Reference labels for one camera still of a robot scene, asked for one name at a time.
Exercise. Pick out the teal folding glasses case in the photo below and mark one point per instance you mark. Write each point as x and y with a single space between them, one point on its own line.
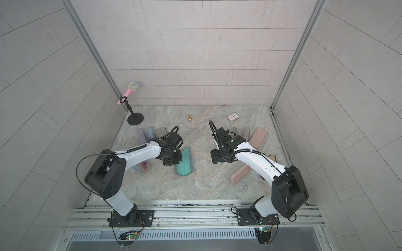
246 133

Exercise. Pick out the purple fabric glasses case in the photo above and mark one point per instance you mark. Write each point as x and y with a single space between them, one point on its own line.
142 137

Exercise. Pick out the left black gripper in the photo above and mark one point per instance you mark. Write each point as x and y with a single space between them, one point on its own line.
170 163

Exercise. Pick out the small pink card box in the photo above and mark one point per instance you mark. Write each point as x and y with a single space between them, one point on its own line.
233 117

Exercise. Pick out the pink grey case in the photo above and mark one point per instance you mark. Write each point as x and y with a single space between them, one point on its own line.
237 173

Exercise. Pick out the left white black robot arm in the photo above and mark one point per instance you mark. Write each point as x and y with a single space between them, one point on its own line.
107 172

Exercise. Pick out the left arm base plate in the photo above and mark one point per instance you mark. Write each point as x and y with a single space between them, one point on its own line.
136 219

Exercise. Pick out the blue case pink glasses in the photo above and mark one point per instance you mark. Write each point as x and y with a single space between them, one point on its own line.
142 167

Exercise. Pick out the right circuit board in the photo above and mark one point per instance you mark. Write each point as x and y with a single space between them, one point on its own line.
263 235

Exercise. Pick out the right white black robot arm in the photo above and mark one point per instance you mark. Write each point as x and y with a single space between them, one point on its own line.
288 190

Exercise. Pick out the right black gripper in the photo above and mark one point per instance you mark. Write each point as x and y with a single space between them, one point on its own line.
215 157

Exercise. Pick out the pink toy microphone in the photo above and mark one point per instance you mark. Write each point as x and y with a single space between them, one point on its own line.
132 86

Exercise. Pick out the tan blue glasses case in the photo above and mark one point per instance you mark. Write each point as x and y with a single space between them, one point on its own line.
151 133

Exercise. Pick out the black tan case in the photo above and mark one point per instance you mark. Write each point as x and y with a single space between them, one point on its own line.
272 158

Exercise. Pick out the aluminium rail frame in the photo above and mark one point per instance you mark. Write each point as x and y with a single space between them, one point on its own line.
185 220

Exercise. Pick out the left circuit board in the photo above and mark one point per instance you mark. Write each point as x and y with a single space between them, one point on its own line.
129 236

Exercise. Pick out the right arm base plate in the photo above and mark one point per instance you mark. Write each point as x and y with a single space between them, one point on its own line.
250 217

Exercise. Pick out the black microphone stand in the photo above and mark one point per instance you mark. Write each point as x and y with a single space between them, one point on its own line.
134 118

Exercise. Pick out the circuit board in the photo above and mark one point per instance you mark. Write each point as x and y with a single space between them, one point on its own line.
263 235
129 236

